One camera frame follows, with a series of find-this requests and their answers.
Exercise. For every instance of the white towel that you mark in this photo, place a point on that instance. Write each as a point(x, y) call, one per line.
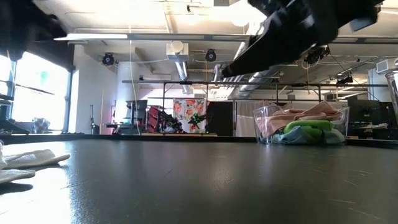
point(31, 158)

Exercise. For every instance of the silver ventilation duct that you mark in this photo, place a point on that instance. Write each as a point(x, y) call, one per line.
point(183, 74)

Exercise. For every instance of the lime green towel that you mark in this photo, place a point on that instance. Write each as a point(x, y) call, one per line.
point(308, 125)

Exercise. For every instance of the clear plastic bin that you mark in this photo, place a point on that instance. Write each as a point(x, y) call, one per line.
point(261, 124)

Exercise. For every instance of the round black ceiling speaker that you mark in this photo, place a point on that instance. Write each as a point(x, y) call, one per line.
point(211, 55)
point(108, 59)

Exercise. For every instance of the black ceiling spotlight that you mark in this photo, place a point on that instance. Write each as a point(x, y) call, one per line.
point(344, 80)

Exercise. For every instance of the white curtain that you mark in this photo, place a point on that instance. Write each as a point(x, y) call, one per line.
point(245, 118)

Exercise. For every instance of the black divider panel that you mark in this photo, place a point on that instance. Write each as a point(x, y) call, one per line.
point(220, 118)

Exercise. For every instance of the small red bin rack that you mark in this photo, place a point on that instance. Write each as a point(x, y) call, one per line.
point(154, 118)

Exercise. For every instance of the black pipe rack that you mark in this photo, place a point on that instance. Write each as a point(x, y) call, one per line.
point(174, 82)

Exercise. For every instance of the light blue towel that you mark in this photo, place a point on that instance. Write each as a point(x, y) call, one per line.
point(292, 137)

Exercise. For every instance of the white ceiling box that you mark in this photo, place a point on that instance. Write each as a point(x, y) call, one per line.
point(177, 51)

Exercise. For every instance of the long ceiling light bar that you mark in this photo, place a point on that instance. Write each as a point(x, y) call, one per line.
point(155, 37)

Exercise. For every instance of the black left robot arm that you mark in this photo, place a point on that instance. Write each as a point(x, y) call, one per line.
point(28, 25)

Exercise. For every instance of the white air conditioner unit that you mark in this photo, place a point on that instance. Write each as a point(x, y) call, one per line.
point(387, 65)

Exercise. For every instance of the black equipment stand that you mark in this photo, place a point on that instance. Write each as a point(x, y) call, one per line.
point(136, 109)

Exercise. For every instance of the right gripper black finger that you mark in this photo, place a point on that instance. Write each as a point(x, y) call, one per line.
point(276, 25)
point(280, 49)

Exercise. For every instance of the black table frame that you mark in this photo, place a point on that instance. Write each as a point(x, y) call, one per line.
point(124, 138)

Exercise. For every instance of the black monitor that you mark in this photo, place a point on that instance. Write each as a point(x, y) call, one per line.
point(362, 113)
point(390, 124)

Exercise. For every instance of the floral print banner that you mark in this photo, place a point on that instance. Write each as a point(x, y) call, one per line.
point(186, 109)

